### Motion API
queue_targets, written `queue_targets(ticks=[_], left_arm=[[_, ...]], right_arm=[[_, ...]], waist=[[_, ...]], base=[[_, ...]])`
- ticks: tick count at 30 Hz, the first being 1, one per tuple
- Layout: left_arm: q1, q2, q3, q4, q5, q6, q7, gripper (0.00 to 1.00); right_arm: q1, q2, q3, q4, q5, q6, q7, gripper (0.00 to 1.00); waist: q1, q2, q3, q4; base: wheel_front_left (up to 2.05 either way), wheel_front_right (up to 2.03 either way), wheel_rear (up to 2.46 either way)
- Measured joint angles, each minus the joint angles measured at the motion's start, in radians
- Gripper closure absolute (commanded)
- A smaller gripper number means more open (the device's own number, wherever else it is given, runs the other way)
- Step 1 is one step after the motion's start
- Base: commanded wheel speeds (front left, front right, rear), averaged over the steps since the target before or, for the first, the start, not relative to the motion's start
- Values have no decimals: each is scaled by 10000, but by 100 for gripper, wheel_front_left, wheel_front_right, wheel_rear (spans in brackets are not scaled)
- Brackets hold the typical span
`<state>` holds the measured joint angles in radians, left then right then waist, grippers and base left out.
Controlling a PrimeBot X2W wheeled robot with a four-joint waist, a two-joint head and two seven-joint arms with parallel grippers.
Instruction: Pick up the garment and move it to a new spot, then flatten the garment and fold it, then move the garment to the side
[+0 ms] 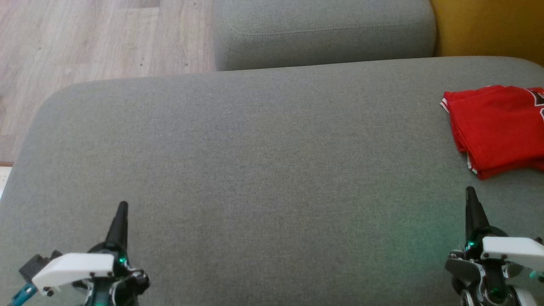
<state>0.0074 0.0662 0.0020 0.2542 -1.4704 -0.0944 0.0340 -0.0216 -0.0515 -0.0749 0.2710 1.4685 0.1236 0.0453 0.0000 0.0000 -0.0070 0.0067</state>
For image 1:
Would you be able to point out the mustard yellow cushion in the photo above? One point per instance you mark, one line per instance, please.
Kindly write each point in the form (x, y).
(488, 25)

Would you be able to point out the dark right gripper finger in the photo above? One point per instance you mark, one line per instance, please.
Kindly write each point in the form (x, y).
(479, 223)
(469, 221)

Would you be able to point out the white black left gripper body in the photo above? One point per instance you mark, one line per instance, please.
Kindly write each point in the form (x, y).
(76, 267)

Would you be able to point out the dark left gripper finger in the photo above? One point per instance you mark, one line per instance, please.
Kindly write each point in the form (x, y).
(114, 231)
(123, 233)

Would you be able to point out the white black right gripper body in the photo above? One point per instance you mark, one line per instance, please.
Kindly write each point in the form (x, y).
(510, 250)

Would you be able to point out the large grey sofa seat cushion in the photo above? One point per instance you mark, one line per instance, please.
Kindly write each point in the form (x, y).
(255, 178)

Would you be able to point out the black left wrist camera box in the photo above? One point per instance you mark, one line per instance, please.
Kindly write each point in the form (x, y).
(36, 263)

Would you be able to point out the white laundry basket brown rim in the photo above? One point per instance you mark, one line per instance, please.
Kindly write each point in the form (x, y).
(4, 180)

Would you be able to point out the red white lettered jersey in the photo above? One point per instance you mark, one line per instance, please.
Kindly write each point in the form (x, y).
(497, 127)

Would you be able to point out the small grey sofa cushion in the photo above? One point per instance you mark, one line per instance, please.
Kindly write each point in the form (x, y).
(323, 34)

